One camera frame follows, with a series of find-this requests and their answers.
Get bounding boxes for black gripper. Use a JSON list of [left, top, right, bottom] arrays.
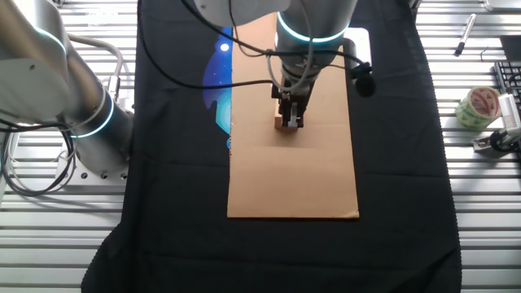
[[271, 79, 313, 130]]

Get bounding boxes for small wooden block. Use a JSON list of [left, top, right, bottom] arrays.
[[274, 103, 299, 132]]

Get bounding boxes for brown cardboard sheet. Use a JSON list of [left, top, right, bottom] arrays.
[[226, 11, 361, 220]]

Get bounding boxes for black cloth with blue print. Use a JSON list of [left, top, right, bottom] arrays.
[[81, 0, 463, 293]]

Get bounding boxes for clear packing tape roll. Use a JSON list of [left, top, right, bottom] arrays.
[[454, 85, 502, 132]]

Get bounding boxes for silver black marker pen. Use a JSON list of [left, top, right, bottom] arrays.
[[453, 13, 477, 57]]

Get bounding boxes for black keyboard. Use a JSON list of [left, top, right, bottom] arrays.
[[493, 60, 521, 113]]

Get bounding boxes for black box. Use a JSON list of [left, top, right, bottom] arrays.
[[499, 35, 521, 62]]

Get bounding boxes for grey flat device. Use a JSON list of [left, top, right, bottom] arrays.
[[483, 0, 521, 12]]

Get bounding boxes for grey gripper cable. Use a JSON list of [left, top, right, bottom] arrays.
[[266, 0, 315, 94]]

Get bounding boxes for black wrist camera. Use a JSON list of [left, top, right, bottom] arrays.
[[349, 61, 377, 98]]

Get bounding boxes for thin black cable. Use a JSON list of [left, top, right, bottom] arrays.
[[181, 0, 367, 70]]

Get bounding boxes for thick black cable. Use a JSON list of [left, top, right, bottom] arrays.
[[137, 0, 282, 90]]

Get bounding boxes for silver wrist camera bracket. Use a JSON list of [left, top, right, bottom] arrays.
[[344, 27, 372, 68]]

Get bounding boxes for grey cable with metal connector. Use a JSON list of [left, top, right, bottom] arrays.
[[67, 34, 125, 103]]

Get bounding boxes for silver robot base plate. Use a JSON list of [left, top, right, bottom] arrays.
[[56, 162, 131, 192]]

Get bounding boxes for black base cable bundle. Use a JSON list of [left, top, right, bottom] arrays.
[[0, 105, 78, 199]]

